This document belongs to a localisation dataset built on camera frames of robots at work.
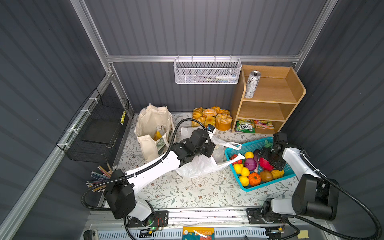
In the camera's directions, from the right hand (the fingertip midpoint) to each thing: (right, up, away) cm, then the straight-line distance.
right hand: (269, 160), depth 87 cm
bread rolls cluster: (-25, +26, +19) cm, 41 cm away
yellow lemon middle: (-15, -6, -3) cm, 16 cm away
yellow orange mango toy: (+2, -6, -5) cm, 8 cm away
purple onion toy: (-11, -1, -1) cm, 11 cm away
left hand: (-34, +11, -10) cm, 37 cm away
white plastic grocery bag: (-40, -1, -10) cm, 41 cm away
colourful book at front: (-42, -30, -18) cm, 55 cm away
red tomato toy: (-18, 0, -1) cm, 18 cm away
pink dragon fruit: (-4, -1, -4) cm, 6 cm away
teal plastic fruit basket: (-12, -7, -3) cm, 14 cm away
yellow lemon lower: (-16, -9, -6) cm, 20 cm away
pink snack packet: (+7, +22, +21) cm, 31 cm away
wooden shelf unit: (+5, +40, +1) cm, 41 cm away
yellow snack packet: (-68, +14, +9) cm, 70 cm away
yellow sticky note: (+6, -29, -19) cm, 36 cm away
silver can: (-67, +18, +16) cm, 71 cm away
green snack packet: (-8, +20, +18) cm, 28 cm away
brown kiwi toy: (-5, -7, -7) cm, 11 cm away
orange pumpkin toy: (-11, -9, -6) cm, 15 cm away
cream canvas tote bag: (-72, +18, +17) cm, 77 cm away
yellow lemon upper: (-19, -3, -3) cm, 20 cm away
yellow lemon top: (-10, +2, +4) cm, 11 cm away
